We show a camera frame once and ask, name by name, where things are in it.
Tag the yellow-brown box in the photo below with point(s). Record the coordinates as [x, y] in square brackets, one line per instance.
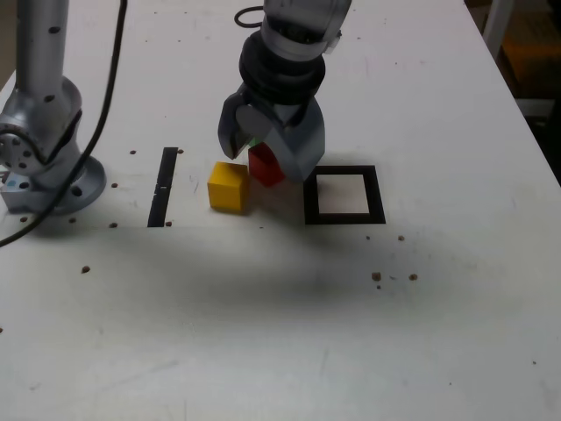
[534, 57]

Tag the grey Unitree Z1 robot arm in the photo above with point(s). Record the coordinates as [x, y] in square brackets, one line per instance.
[39, 66]

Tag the white metal frame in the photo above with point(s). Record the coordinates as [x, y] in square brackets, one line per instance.
[491, 26]

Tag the yellow cube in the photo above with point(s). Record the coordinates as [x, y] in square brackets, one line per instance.
[228, 188]

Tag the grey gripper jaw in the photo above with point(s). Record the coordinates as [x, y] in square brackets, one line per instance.
[228, 131]
[302, 149]

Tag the black tape square outline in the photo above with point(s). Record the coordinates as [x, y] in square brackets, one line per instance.
[377, 197]

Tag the red cube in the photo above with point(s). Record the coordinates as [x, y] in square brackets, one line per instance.
[263, 169]

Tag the green cube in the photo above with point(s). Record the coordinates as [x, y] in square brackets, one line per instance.
[253, 142]

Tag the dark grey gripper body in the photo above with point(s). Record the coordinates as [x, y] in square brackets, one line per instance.
[287, 116]

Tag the black tape strip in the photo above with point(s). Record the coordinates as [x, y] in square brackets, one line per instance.
[162, 193]

